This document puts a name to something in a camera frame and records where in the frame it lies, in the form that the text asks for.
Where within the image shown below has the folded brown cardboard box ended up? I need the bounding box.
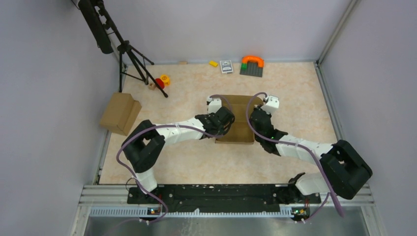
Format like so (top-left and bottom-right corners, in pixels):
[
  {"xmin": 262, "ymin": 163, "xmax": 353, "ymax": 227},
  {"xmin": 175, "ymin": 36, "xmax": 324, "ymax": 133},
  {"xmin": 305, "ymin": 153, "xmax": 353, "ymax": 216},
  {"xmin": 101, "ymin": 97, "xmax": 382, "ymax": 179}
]
[{"xmin": 99, "ymin": 92, "xmax": 142, "ymax": 136}]

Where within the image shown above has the black camera tripod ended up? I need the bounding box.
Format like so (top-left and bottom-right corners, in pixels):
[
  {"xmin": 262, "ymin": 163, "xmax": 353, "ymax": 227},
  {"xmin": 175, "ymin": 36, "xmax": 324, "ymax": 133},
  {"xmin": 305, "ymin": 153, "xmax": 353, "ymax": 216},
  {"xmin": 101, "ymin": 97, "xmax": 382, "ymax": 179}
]
[{"xmin": 76, "ymin": 0, "xmax": 169, "ymax": 98}]

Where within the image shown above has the playing card deck box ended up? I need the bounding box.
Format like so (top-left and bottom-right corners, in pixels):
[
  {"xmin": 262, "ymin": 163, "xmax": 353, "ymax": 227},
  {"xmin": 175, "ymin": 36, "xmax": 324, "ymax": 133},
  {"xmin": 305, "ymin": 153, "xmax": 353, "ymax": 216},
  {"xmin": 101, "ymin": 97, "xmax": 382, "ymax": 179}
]
[{"xmin": 219, "ymin": 60, "xmax": 234, "ymax": 74}]

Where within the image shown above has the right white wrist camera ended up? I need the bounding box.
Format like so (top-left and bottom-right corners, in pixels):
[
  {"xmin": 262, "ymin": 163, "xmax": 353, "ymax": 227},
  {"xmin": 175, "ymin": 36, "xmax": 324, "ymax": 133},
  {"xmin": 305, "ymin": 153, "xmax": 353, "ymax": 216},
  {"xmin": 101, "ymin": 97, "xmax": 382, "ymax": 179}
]
[{"xmin": 261, "ymin": 95, "xmax": 280, "ymax": 115}]

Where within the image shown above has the grey building baseplate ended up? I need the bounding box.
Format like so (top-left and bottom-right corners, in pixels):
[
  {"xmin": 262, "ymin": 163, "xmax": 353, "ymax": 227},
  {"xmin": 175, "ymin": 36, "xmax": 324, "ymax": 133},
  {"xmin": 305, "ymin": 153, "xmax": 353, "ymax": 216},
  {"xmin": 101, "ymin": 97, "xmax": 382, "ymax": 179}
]
[{"xmin": 239, "ymin": 62, "xmax": 263, "ymax": 78}]

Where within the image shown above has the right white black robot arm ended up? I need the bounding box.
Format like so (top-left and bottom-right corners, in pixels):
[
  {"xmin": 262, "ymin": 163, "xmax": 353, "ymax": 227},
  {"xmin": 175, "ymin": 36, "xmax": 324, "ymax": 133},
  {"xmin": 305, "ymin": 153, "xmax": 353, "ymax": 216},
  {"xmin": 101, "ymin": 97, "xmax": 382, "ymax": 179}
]
[{"xmin": 246, "ymin": 107, "xmax": 373, "ymax": 203}]

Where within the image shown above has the yellow small block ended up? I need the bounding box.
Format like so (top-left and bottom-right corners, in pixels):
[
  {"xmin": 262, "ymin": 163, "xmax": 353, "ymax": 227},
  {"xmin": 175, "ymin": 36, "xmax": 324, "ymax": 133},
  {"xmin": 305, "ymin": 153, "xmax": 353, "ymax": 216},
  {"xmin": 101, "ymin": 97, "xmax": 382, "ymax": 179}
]
[{"xmin": 209, "ymin": 60, "xmax": 218, "ymax": 67}]

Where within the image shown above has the aluminium frame rail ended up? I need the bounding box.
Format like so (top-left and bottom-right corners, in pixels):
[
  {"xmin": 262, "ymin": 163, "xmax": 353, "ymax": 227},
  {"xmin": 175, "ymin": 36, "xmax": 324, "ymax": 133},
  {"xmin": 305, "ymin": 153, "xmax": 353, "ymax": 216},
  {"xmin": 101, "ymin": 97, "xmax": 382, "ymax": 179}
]
[{"xmin": 70, "ymin": 182, "xmax": 385, "ymax": 236}]

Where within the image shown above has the orange arch block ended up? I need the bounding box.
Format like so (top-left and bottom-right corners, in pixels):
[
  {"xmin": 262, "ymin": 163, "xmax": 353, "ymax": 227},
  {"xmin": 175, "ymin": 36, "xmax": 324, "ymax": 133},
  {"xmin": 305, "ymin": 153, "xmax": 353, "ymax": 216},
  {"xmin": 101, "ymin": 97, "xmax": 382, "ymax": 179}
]
[{"xmin": 241, "ymin": 55, "xmax": 265, "ymax": 68}]

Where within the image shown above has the yellow round toy disc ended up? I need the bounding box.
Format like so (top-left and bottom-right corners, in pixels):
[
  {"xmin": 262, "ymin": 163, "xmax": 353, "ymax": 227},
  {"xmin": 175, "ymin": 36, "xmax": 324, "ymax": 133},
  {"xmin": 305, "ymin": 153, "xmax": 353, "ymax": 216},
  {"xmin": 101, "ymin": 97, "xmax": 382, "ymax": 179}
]
[{"xmin": 160, "ymin": 74, "xmax": 171, "ymax": 86}]

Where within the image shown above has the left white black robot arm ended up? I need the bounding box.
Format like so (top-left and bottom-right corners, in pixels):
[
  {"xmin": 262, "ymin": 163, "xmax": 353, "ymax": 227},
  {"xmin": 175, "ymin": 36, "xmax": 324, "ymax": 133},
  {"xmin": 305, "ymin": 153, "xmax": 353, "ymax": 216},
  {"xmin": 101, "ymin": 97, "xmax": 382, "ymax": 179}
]
[{"xmin": 120, "ymin": 106, "xmax": 235, "ymax": 203}]

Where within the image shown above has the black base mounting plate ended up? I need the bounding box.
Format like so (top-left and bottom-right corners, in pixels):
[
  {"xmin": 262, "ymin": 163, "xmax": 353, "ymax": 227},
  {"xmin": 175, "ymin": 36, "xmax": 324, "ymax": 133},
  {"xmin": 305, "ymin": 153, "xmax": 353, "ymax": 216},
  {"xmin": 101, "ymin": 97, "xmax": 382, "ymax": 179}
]
[{"xmin": 127, "ymin": 184, "xmax": 321, "ymax": 213}]

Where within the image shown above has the brown cardboard box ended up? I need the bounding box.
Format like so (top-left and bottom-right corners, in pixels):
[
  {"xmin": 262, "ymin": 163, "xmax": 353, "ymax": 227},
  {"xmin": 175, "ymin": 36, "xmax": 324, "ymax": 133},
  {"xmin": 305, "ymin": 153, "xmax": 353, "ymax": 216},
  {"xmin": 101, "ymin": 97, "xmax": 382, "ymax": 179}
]
[
  {"xmin": 215, "ymin": 95, "xmax": 255, "ymax": 145},
  {"xmin": 99, "ymin": 92, "xmax": 142, "ymax": 136}
]

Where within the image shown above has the red round toy disc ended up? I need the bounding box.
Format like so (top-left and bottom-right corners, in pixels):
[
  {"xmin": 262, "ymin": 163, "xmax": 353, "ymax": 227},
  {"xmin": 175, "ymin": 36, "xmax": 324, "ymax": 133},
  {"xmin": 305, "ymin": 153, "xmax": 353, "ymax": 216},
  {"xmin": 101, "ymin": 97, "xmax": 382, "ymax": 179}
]
[{"xmin": 155, "ymin": 78, "xmax": 165, "ymax": 89}]

